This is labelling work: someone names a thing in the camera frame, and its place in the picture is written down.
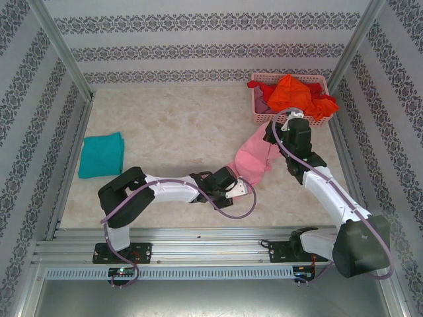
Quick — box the pink plastic basket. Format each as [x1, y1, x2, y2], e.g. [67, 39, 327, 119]
[250, 72, 330, 128]

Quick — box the pink t-shirt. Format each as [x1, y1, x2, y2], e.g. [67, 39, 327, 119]
[229, 123, 282, 199]

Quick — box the mauve t-shirt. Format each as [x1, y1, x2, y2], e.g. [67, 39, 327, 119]
[254, 92, 275, 115]

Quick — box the red t-shirt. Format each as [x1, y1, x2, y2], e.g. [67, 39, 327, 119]
[247, 80, 333, 102]

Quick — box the orange t-shirt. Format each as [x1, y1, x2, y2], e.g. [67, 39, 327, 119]
[266, 74, 340, 122]

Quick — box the sheet metal tray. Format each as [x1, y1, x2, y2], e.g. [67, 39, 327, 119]
[19, 260, 407, 317]

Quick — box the teal folded t-shirt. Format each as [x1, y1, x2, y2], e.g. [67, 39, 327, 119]
[78, 131, 126, 180]

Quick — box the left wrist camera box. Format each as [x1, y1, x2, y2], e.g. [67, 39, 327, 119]
[224, 180, 249, 199]

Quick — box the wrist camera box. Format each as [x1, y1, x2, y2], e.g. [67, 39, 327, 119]
[282, 110, 304, 131]
[224, 180, 249, 199]

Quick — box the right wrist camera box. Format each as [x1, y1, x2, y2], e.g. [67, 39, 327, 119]
[282, 110, 304, 131]

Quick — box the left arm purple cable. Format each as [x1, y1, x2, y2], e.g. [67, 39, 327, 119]
[100, 178, 258, 289]

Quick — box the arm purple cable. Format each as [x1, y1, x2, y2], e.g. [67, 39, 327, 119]
[100, 178, 258, 289]
[271, 108, 395, 285]

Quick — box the aluminium side rail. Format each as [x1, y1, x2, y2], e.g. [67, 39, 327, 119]
[325, 94, 376, 238]
[45, 94, 96, 241]

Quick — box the aluminium mounting rail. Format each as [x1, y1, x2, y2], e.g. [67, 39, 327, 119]
[31, 226, 393, 265]

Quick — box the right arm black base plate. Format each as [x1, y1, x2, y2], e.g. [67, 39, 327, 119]
[268, 240, 328, 264]

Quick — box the grey slotted cable duct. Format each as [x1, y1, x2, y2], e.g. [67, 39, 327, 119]
[44, 266, 295, 280]

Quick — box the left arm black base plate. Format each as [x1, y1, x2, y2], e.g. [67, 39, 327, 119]
[92, 242, 153, 265]

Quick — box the aluminium frame post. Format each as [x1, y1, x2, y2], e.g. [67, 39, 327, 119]
[325, 0, 386, 95]
[28, 0, 95, 100]

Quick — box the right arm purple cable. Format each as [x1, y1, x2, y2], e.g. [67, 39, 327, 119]
[271, 108, 395, 285]

